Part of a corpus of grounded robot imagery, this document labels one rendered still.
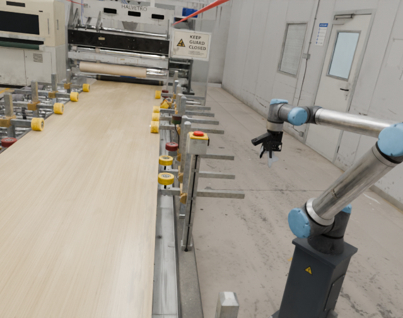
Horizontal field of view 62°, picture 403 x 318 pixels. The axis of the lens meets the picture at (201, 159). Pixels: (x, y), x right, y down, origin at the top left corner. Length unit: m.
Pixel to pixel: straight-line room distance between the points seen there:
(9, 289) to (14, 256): 0.14
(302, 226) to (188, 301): 0.68
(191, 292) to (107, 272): 0.37
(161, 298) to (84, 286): 0.44
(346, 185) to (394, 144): 0.27
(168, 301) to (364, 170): 0.92
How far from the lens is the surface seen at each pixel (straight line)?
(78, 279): 1.06
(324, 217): 1.65
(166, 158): 1.90
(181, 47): 4.26
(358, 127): 1.65
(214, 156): 2.18
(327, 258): 1.87
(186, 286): 1.34
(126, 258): 1.12
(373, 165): 1.44
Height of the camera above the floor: 1.59
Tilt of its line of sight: 21 degrees down
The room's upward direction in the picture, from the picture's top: 7 degrees clockwise
